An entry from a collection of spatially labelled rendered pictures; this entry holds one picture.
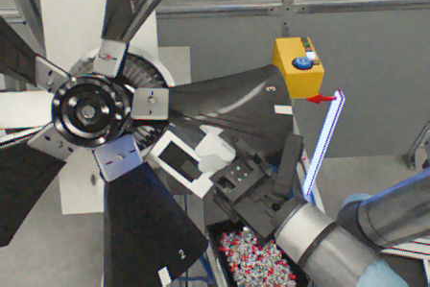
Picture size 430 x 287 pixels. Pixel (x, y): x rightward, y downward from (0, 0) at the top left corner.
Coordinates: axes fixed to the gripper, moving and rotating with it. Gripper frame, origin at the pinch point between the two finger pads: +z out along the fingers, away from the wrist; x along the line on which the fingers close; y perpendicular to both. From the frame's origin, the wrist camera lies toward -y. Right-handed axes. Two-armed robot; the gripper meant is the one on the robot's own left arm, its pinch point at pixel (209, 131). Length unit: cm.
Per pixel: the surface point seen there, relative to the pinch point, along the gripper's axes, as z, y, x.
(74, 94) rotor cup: 16.2, 14.2, -7.8
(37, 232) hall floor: 87, 51, 113
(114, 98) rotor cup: 11.3, 9.7, -7.2
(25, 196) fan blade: 19.7, 30.6, 10.3
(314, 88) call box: 5.1, -38.4, 20.5
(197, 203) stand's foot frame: 44, -16, 112
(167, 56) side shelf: 61, -28, 35
